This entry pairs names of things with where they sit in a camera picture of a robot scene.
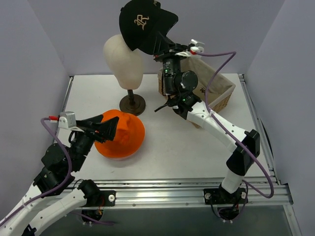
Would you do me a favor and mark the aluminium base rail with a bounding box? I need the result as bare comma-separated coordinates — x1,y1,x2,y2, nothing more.
41,178,293,209

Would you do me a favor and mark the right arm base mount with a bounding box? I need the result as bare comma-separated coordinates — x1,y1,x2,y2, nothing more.
203,187,249,224

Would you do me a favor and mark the wicker basket with liner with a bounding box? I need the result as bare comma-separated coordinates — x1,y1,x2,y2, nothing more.
156,55,236,118

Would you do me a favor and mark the black embroidered cap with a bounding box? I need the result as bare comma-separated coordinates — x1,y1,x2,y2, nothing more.
119,0,178,55

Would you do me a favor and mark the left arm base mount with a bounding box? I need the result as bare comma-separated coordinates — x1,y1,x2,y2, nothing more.
81,190,116,221

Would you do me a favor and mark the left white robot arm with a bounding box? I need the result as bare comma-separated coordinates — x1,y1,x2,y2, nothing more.
0,112,119,236

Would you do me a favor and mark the cream mannequin head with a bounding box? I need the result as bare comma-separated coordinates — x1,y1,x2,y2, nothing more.
103,34,144,90

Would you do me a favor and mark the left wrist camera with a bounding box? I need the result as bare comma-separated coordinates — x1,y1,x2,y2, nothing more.
58,112,76,129

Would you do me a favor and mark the orange bucket hat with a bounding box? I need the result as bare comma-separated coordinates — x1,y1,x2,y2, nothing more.
94,110,145,159

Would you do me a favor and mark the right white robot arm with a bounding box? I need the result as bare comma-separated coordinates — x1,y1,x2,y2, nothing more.
153,31,260,203

